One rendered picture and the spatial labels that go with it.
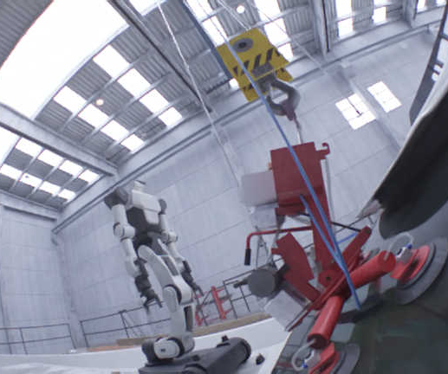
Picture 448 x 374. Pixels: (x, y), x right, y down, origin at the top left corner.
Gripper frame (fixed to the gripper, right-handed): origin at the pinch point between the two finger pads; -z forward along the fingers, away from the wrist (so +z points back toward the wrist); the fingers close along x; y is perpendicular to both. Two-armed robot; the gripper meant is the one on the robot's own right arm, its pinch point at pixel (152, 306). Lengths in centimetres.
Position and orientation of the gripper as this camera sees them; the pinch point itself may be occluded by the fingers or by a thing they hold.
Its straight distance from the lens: 140.2
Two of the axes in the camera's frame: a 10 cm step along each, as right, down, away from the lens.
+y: 4.4, 2.3, 8.7
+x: 7.5, -6.3, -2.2
